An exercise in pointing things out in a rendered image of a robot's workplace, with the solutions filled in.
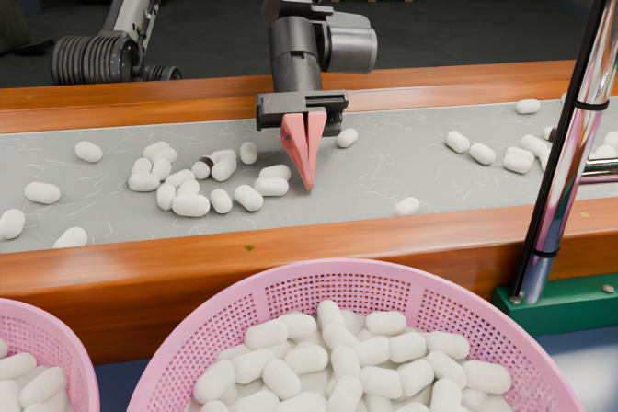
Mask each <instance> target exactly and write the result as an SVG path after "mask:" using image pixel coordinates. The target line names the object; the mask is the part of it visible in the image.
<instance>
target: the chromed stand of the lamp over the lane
mask: <svg viewBox="0 0 618 412"><path fill-rule="evenodd" d="M617 73H618V0H593V3H592V6H591V10H590V12H589V18H588V22H587V25H586V28H585V31H584V35H583V38H582V42H581V44H580V48H579V51H578V57H577V60H576V63H575V67H574V70H573V74H572V76H571V80H570V83H569V87H568V90H567V93H566V99H565V102H564V106H563V108H562V112H561V115H560V119H559V122H558V125H557V128H556V132H555V138H554V140H553V144H552V147H551V151H550V154H549V157H548V160H547V164H546V167H545V171H544V176H543V179H542V183H541V186H540V189H539V192H538V196H537V199H536V202H535V205H534V209H533V212H532V218H531V221H530V224H529V228H528V231H527V235H526V237H525V241H524V244H523V248H522V251H521V256H520V260H519V263H518V267H517V269H516V273H515V276H514V279H513V282H512V285H508V286H499V287H495V288H494V291H493V294H492V297H491V301H490V304H492V305H493V306H495V307H496V308H497V309H498V310H500V311H501V312H502V313H503V314H505V315H506V316H508V317H509V318H510V319H512V320H513V321H514V322H515V323H516V324H517V325H519V326H520V327H521V328H522V329H523V330H524V331H526V332H527V333H528V334H529V335H530V336H531V337H534V336H541V335H548V334H555V333H562V332H569V331H577V330H583V329H591V328H598V327H605V326H618V273H611V274H603V275H595V276H587V277H579V278H571V279H562V280H548V279H549V276H550V273H551V270H552V267H553V265H554V262H555V257H556V256H557V255H558V253H559V250H560V243H561V240H562V237H563V234H564V231H565V229H566V226H567V221H568V218H569V215H570V213H571V210H572V207H573V204H574V201H575V198H576V196H577V193H578V188H579V187H583V186H594V185H604V184H614V183H618V157H609V158H598V159H589V155H590V152H591V149H592V146H593V144H594V141H595V138H596V135H597V132H598V129H599V127H600V124H601V119H602V116H603V113H604V110H606V109H607V108H608V106H609V103H610V101H609V96H610V94H611V91H612V87H613V84H614V81H615V78H616V76H617ZM557 251H558V252H557Z"/></svg>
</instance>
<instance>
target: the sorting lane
mask: <svg viewBox="0 0 618 412"><path fill-rule="evenodd" d="M609 101H610V103H609V106H608V108H607V109H606V110H604V113H603V116H602V119H601V124H600V127H599V129H598V132H597V135H596V138H595V141H594V144H593V146H592V149H591V153H592V154H594V155H595V153H596V151H597V150H598V148H599V147H601V146H603V143H604V138H605V136H606V135H607V134H608V133H609V132H618V96H612V97H609ZM517 103H518V102H510V103H495V104H479V105H464V106H449V107H435V108H420V109H391V110H376V111H362V112H347V113H342V117H343V121H342V123H341V132H340V133H342V132H343V131H345V130H346V129H349V128H351V129H354V130H355V131H356V132H357V134H358V138H357V140H356V141H355V142H354V143H352V144H351V145H350V146H348V147H340V146H339V145H338V143H337V136H336V137H322V138H321V140H320V144H319V147H318V150H317V154H316V161H315V180H314V185H313V188H312V189H306V188H305V185H304V183H303V180H302V177H301V175H300V172H299V170H298V168H297V166H296V165H295V163H294V162H293V161H292V159H291V158H290V156H289V155H288V153H287V152H286V151H285V149H284V148H283V146H282V145H281V142H280V128H266V129H261V132H259V131H257V125H256V119H242V120H214V121H199V122H184V123H169V124H155V125H140V126H125V127H110V128H95V129H81V130H65V131H50V132H22V133H7V134H0V220H1V218H2V216H3V214H4V213H5V212H6V211H8V210H12V209H16V210H20V211H22V212H23V213H24V215H25V223H24V226H23V228H22V231H21V233H20V234H19V235H18V236H17V237H15V238H12V239H7V238H3V237H2V236H1V235H0V253H10V252H20V251H30V250H40V249H50V248H52V247H53V245H54V244H55V242H56V241H57V240H58V239H59V238H60V237H61V236H62V235H63V234H64V233H65V232H66V231H67V230H68V229H70V228H73V227H79V228H81V229H83V230H84V231H85V232H86V234H87V241H86V244H85V246H89V245H99V244H109V243H119V242H130V241H140V240H149V239H159V238H169V237H180V236H190V235H208V234H219V233H229V232H239V231H249V230H259V229H269V228H279V227H289V226H299V225H309V224H320V223H338V222H348V221H358V220H369V219H379V218H388V217H395V216H394V207H395V205H396V204H398V203H399V202H401V201H402V200H404V199H406V198H408V197H412V198H415V199H417V200H418V202H419V210H418V212H417V213H416V214H414V215H419V214H429V213H439V212H458V211H468V210H478V209H488V208H498V207H508V206H518V205H528V204H535V202H536V199H537V196H538V192H539V189H540V186H541V183H542V179H543V176H544V170H543V168H542V162H541V161H540V157H534V159H533V162H532V163H531V169H530V170H529V171H528V172H526V173H518V172H515V171H512V170H509V169H507V168H506V167H504V166H503V164H502V161H503V158H504V157H505V155H504V154H505V151H506V150H507V149H508V148H510V147H517V148H520V149H522V148H521V138H522V137H524V136H525V135H533V136H535V137H536V138H538V139H539V140H541V141H543V142H544V143H545V144H546V146H547V149H551V147H552V144H553V142H552V141H548V140H546V139H545V138H544V137H543V131H544V129H545V128H547V127H555V128H557V125H558V122H559V119H560V115H561V112H562V108H563V106H564V103H563V102H562V100H561V99H554V100H539V103H540V109H539V110H538V111H537V112H535V113H525V114H521V113H519V112H518V111H517V110H516V105H517ZM453 131H455V132H459V133H460V134H461V135H462V136H464V137H466V138H467V139H468V140H469V143H470V146H469V149H468V150H467V151H466V152H464V153H458V152H456V151H455V150H453V149H452V148H451V147H450V146H448V145H447V144H446V142H445V136H446V135H447V133H448V132H453ZM80 142H89V143H92V144H94V145H96V146H98V147H99V148H100V150H101V152H102V156H101V158H100V159H99V160H98V161H96V162H88V161H86V160H85V159H83V158H80V157H79V156H78V155H77V154H76V153H75V147H76V146H77V144H78V143H80ZM159 142H166V143H168V144H169V146H170V148H173V149H174V150H175V151H176V152H177V159H176V161H175V162H173V163H170V164H171V170H170V173H169V176H171V175H173V174H176V173H177V172H179V171H181V170H183V169H188V170H190V171H191V169H192V167H193V165H194V164H195V163H196V162H197V161H198V160H199V159H200V158H201V157H202V156H204V155H212V154H213V153H214V152H218V151H222V150H232V151H234V152H235V154H236V159H235V161H236V170H235V171H234V172H233V173H232V174H231V175H230V177H229V178H228V179H226V180H224V181H218V180H216V179H215V178H214V177H213V176H212V173H210V174H209V175H208V176H207V177H206V178H204V179H198V178H195V180H196V181H197V182H198V183H199V186H200V189H199V192H198V194H197V195H201V196H204V197H205V198H206V199H207V200H208V201H209V203H210V209H209V210H208V212H207V213H206V214H205V215H203V216H200V217H197V216H185V215H179V214H176V213H175V212H174V211H173V209H169V210H164V209H162V208H160V207H159V205H158V203H157V190H158V189H159V187H160V186H162V185H164V184H165V183H166V180H165V181H160V184H159V187H158V188H157V189H156V190H153V191H139V190H133V189H131V188H130V187H129V185H128V179H129V177H130V176H131V175H132V169H133V167H134V164H135V162H136V161H137V160H138V159H140V158H144V156H143V151H144V149H145V148H146V147H147V146H150V145H153V144H155V143H159ZM246 142H251V143H253V144H254V145H255V146H256V148H257V160H256V162H254V163H253V164H245V163H244V162H243V161H242V159H241V155H240V149H241V146H242V144H243V143H246ZM476 143H481V144H483V145H485V146H486V147H488V148H490V149H491V150H493V151H494V153H495V155H496V158H495V160H494V162H493V163H492V164H490V165H484V164H482V163H480V162H479V161H477V160H476V159H474V158H473V157H472V156H471V154H470V149H471V147H472V146H473V145H474V144H476ZM522 150H523V149H522ZM278 165H285V166H287V167H288V168H289V169H290V170H291V176H290V178H289V180H287V183H288V190H287V192H286V193H285V194H284V195H282V196H262V199H263V203H262V206H261V207H260V209H258V210H257V211H250V210H248V209H247V208H246V207H245V206H243V205H242V204H241V203H239V202H238V201H237V200H236V199H235V191H236V189H237V188H238V187H240V186H242V185H248V186H249V187H251V188H252V189H254V184H255V181H256V180H257V179H258V178H259V174H260V172H261V170H262V169H264V168H266V167H271V166H278ZM191 172H192V171H191ZM36 181H37V182H42V183H47V184H53V185H55V186H56V187H57V188H58V189H59V191H60V198H59V199H58V200H57V201H56V202H54V203H50V204H48V203H43V202H38V201H33V200H29V199H28V198H27V197H26V195H25V188H26V186H27V185H28V184H29V183H31V182H36ZM215 189H223V190H224V191H225V192H226V193H227V195H228V197H229V198H230V200H231V202H232V208H231V210H230V211H229V212H227V213H219V212H217V211H216V210H215V209H214V207H213V205H212V202H211V200H210V196H211V194H212V192H213V191H214V190H215ZM608 197H618V183H614V184H604V185H594V186H583V187H579V188H578V193H577V196H576V198H575V200H587V199H597V198H608Z"/></svg>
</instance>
